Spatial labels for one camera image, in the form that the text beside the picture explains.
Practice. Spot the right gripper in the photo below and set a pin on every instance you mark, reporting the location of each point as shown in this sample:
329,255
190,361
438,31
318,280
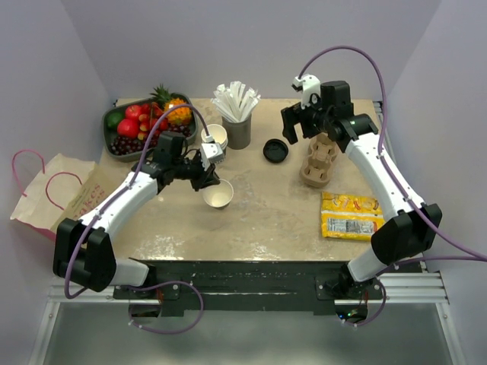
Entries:
292,116

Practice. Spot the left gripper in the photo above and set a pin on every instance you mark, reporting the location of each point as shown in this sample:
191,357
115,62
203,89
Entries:
205,179

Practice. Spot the black paper coffee cup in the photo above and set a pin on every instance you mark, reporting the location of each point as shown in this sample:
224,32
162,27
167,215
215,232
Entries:
218,196

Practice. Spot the black plastic cup lid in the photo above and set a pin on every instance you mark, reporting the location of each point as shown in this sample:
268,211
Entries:
275,150

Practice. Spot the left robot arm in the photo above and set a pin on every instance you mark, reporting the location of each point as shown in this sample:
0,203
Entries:
84,246

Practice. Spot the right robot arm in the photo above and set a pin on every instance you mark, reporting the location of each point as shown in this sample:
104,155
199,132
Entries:
409,222

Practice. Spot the stack of paper cups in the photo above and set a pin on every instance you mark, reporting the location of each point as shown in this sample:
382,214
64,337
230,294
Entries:
219,134

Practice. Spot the grey straw holder cup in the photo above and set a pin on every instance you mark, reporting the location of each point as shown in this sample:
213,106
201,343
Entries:
238,134

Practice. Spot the white wrapped straws bunch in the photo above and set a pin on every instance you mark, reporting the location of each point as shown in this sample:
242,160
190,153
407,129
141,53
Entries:
236,101

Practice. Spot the cardboard cup carrier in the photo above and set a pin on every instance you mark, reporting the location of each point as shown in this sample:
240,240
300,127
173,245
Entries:
317,167

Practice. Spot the orange spiky fruit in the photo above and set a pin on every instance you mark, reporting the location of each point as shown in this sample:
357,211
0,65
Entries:
180,116

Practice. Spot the small pineapple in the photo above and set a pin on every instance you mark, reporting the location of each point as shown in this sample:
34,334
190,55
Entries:
163,97

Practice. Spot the red apple lower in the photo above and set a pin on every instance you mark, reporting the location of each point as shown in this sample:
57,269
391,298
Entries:
128,128

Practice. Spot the red apple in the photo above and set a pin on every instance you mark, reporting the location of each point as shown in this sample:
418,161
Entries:
133,112
128,128

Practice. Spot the grey fruit tray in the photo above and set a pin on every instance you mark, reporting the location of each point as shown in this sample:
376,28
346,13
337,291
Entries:
150,113

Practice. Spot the green lime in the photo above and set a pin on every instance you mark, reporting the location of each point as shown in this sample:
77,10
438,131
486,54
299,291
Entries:
113,120

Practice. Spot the yellow snack bag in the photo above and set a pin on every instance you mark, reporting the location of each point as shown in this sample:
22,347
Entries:
350,217

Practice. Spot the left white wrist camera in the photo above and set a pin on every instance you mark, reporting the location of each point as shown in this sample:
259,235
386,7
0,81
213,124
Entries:
211,150

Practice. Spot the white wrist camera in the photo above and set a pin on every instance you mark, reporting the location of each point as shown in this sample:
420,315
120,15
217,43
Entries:
211,150
309,86

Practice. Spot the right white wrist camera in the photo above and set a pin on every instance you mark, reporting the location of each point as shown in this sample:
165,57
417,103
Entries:
309,86

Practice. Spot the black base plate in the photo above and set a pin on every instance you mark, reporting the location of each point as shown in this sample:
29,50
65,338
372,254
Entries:
264,286

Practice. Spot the brown paper bag pink handles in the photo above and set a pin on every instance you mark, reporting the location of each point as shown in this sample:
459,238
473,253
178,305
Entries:
65,187

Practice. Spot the aluminium frame rail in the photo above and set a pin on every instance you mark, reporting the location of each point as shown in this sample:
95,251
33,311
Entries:
410,324

